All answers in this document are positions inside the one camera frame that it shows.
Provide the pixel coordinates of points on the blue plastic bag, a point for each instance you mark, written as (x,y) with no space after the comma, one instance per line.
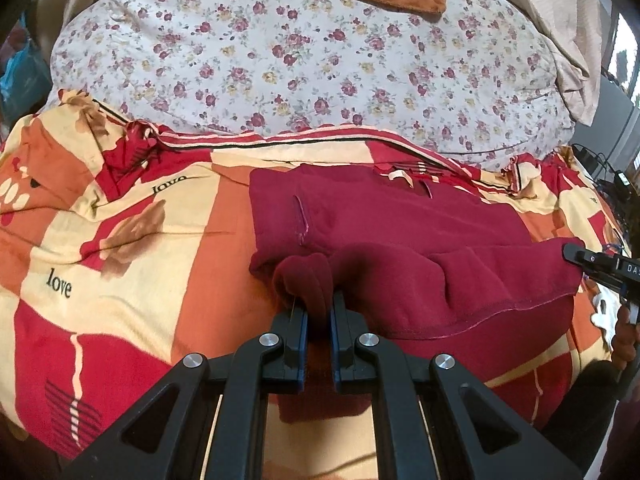
(22,75)

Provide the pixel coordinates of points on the grey cabinet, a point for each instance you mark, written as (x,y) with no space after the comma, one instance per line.
(615,120)

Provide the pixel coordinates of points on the person's right hand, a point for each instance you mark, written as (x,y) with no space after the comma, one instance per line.
(624,340)

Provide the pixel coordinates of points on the maroon fleece garment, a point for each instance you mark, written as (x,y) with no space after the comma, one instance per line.
(400,240)

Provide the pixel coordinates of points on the person's right forearm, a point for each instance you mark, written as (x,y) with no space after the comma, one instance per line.
(580,410)

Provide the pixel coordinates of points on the floral quilt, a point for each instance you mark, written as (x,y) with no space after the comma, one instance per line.
(300,60)

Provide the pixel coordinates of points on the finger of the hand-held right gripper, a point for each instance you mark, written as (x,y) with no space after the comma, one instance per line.
(580,255)

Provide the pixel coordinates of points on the black power adapter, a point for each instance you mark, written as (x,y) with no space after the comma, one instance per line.
(622,180)

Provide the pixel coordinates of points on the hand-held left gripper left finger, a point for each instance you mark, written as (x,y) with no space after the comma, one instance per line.
(301,345)

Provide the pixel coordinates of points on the orange red printed blanket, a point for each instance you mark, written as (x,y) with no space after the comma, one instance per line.
(125,310)

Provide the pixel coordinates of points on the beige curtain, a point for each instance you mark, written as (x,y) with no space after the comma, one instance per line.
(565,35)

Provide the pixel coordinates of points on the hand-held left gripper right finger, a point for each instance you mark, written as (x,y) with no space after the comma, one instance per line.
(337,350)

